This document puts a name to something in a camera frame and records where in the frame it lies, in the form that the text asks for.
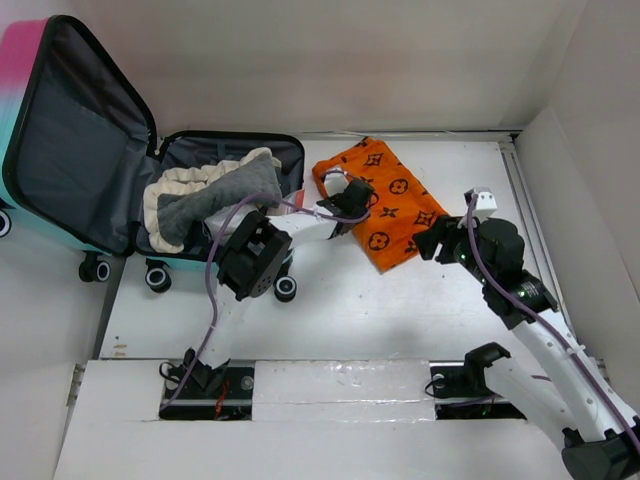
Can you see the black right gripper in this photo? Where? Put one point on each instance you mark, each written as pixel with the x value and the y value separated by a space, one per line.
pixel 444 230

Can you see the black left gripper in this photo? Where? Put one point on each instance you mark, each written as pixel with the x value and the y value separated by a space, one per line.
pixel 361 214

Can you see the orange patterned towel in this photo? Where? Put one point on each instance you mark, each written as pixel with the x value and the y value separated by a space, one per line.
pixel 400 205

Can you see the grey cream fleece blanket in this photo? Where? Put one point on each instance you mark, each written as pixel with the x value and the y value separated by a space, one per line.
pixel 183 196

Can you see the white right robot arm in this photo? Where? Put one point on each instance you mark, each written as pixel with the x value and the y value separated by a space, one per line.
pixel 595 431

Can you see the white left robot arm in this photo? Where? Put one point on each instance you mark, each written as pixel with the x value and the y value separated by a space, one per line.
pixel 249 263

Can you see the pink teal suitcase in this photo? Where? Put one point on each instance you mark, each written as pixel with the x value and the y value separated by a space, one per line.
pixel 79 145

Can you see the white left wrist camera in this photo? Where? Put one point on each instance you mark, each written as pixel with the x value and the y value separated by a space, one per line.
pixel 335 181

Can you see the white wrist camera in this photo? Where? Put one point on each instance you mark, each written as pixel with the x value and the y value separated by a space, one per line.
pixel 335 181
pixel 482 202

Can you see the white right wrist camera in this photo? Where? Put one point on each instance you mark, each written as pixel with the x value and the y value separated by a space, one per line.
pixel 482 202

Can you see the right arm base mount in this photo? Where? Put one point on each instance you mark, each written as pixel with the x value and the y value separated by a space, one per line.
pixel 457 398

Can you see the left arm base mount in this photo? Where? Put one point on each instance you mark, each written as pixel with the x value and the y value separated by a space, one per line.
pixel 231 401

